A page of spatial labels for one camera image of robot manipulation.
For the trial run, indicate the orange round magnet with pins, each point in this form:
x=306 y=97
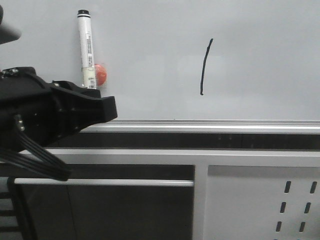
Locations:
x=100 y=74

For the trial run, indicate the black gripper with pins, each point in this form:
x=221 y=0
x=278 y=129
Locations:
x=46 y=112

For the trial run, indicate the white whiteboard marker black tip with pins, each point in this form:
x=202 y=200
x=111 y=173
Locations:
x=86 y=49

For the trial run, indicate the aluminium whiteboard tray rail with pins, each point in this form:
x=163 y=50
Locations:
x=293 y=127

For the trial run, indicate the white horizontal metal bar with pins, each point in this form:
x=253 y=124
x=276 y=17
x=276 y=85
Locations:
x=106 y=182

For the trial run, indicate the grey robot arm link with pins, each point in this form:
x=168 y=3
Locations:
x=7 y=33

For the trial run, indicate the white whiteboard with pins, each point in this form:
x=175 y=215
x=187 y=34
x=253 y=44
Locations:
x=180 y=59

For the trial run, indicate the white perforated metal panel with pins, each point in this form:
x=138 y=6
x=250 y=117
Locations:
x=262 y=203

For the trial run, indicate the white metal stand frame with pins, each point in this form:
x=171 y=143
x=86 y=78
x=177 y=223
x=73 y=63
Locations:
x=97 y=212

